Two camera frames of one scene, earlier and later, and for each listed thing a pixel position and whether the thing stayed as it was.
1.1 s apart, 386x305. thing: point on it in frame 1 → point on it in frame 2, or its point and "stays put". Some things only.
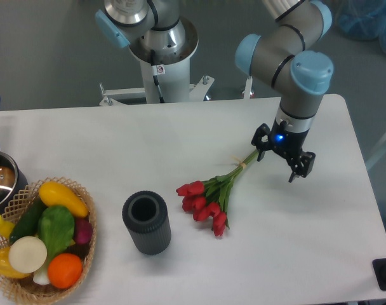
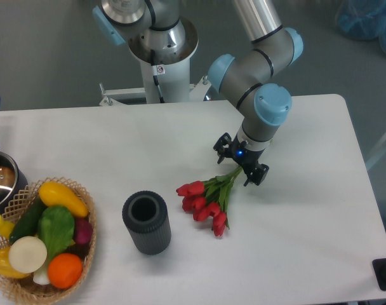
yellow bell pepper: (1, 264) stays put
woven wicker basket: (25, 288) stays put
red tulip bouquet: (208, 199) stays put
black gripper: (287, 143) → (246, 158)
